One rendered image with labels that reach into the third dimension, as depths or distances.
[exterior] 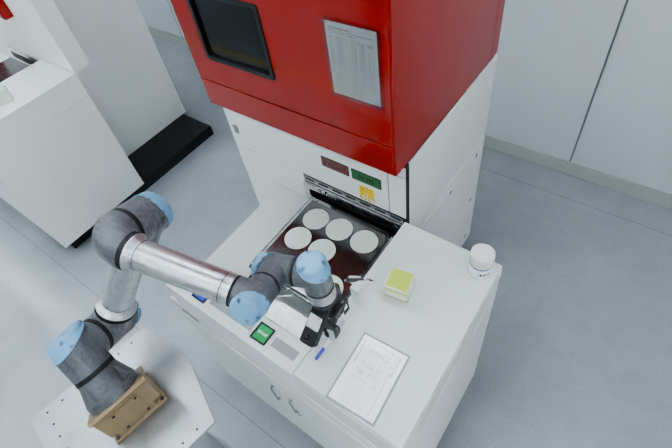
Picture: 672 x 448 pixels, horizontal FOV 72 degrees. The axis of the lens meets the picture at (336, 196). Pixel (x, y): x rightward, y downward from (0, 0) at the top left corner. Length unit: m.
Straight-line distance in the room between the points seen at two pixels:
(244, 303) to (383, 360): 0.50
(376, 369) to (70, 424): 0.96
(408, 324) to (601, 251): 1.69
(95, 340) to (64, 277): 1.82
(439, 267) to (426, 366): 0.32
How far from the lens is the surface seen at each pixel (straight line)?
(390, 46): 1.12
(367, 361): 1.36
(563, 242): 2.88
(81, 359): 1.50
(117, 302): 1.50
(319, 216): 1.74
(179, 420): 1.60
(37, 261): 3.52
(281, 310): 1.57
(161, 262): 1.12
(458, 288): 1.47
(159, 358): 1.71
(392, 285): 1.39
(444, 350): 1.38
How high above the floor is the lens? 2.23
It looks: 48 degrees down
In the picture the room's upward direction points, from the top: 10 degrees counter-clockwise
